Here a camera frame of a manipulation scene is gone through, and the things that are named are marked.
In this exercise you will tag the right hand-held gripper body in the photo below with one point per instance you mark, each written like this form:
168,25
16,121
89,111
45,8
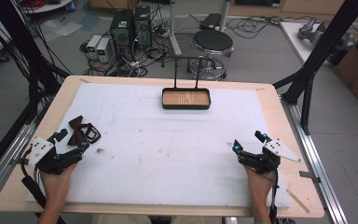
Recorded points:
261,159

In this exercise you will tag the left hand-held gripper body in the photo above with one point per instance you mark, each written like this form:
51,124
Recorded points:
40,151

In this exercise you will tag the dark red bow tie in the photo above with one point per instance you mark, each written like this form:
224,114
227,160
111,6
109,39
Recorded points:
77,132

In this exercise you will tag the person's right hand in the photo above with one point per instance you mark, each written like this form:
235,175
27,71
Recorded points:
259,183

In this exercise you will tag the person's left hand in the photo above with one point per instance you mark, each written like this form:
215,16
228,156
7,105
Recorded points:
57,183

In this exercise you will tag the thin wooden stick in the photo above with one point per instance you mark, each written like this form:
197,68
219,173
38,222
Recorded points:
298,201

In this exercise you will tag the white foam mat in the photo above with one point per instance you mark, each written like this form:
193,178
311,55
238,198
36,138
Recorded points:
167,146

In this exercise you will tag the white power supply unit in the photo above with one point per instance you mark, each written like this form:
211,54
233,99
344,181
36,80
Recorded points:
103,49
93,46

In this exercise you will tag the black round stool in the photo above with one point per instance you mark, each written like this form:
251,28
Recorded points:
213,43

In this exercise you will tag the grey machine part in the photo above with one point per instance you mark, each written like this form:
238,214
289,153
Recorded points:
312,29

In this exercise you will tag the black computer tower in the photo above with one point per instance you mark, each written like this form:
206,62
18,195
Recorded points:
143,26
121,31

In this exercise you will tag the black flat device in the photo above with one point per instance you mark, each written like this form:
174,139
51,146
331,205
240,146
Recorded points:
210,21

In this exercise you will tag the grey desk leg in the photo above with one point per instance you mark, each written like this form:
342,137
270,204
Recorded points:
174,28

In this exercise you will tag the aluminium rail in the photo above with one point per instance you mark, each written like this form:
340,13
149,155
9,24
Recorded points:
9,155
317,161

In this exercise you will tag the small metal bracket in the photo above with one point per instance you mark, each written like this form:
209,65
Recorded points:
309,176

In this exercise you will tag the black tray stand with rail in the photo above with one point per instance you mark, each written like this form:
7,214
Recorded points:
186,99

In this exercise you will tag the black metal frame strut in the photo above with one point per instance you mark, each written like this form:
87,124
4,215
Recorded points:
15,46
320,53

